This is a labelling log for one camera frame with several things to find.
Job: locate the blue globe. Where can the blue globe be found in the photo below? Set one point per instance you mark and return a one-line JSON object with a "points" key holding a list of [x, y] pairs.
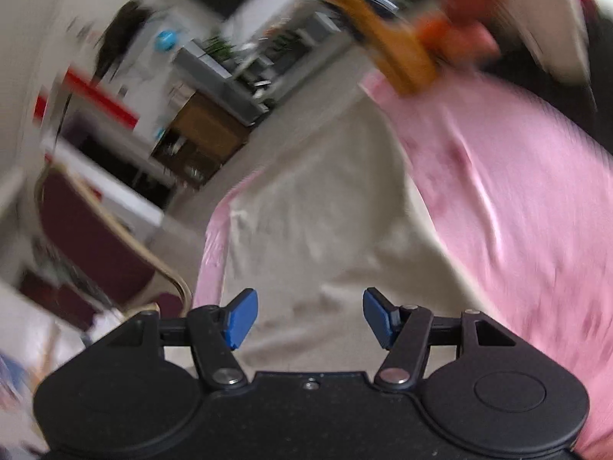
{"points": [[166, 40]]}

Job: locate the pink bed sheet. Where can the pink bed sheet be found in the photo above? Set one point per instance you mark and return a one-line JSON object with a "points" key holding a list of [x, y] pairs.
{"points": [[522, 199]]}

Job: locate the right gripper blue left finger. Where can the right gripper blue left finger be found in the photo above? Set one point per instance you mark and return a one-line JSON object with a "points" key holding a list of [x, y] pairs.
{"points": [[234, 320]]}

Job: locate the red orange plush toy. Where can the red orange plush toy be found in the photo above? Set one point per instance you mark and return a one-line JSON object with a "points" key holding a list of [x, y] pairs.
{"points": [[456, 32]]}

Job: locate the dark red chair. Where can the dark red chair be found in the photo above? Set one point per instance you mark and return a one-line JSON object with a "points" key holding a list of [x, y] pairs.
{"points": [[102, 267]]}

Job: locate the grey tv stand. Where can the grey tv stand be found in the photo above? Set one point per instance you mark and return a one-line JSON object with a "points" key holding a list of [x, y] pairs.
{"points": [[271, 66]]}

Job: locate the green potted plant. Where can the green potted plant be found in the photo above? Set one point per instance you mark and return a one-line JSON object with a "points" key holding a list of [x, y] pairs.
{"points": [[219, 48]]}

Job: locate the cream white garment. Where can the cream white garment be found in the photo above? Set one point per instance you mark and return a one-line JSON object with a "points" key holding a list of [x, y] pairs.
{"points": [[331, 217]]}

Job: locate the orange giraffe plush toy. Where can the orange giraffe plush toy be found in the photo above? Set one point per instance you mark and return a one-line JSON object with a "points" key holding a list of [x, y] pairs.
{"points": [[390, 42]]}

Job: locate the brown wooden cabinet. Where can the brown wooden cabinet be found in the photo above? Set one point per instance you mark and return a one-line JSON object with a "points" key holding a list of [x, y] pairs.
{"points": [[199, 141]]}

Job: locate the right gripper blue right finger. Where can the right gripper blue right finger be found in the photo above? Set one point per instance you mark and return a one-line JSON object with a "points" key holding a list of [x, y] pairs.
{"points": [[385, 319]]}

